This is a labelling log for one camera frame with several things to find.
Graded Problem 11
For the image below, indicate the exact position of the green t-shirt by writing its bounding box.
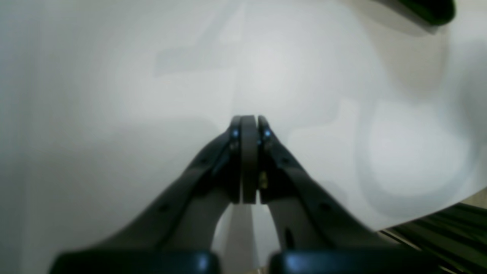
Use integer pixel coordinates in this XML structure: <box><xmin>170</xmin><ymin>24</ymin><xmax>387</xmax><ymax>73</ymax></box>
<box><xmin>399</xmin><ymin>0</ymin><xmax>456</xmax><ymax>26</ymax></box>

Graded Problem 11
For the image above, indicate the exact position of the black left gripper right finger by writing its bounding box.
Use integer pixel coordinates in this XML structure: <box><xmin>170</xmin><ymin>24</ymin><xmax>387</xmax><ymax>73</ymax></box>
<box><xmin>257</xmin><ymin>116</ymin><xmax>442</xmax><ymax>274</ymax></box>

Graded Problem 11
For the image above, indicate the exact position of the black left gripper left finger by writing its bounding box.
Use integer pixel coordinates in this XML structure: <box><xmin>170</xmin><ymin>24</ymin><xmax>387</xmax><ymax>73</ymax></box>
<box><xmin>50</xmin><ymin>116</ymin><xmax>250</xmax><ymax>274</ymax></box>

